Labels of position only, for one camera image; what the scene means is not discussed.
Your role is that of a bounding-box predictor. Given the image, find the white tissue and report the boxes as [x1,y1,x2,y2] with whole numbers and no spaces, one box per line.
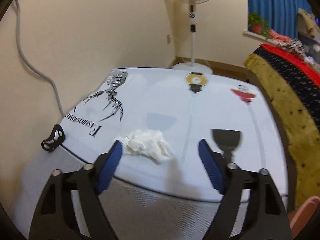
[115,129,174,165]

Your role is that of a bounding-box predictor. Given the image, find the pink plastic trash bin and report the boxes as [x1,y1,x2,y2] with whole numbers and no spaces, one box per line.
[288,196,319,239]

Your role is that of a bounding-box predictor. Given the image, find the black hair clip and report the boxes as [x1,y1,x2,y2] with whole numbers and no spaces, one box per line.
[41,124,66,152]

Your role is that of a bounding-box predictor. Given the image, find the low folding table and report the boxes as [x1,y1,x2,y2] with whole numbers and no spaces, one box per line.
[10,67,288,240]

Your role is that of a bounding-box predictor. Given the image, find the grey white table cloth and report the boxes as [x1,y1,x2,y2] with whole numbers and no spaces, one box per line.
[10,67,288,240]

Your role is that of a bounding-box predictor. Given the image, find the red blanket on bed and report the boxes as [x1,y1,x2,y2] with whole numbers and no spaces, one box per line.
[260,44,320,87]

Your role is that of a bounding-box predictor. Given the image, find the pink clothes on sill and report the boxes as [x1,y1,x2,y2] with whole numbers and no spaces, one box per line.
[268,29,292,43]

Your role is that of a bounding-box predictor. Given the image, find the striped black white garment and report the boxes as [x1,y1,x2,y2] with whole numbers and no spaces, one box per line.
[278,38,307,61]

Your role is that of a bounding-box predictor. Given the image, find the potted green plant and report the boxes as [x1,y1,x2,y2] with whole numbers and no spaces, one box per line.
[248,12,269,38]

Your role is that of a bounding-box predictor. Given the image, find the beige jacket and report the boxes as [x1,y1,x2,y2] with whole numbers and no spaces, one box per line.
[297,8,319,40]

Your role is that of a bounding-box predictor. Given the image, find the blue window curtain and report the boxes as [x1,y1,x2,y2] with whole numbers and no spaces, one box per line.
[248,0,311,39]

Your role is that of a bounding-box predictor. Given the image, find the grey wall power cable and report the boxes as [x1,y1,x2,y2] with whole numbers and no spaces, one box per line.
[13,0,66,118]

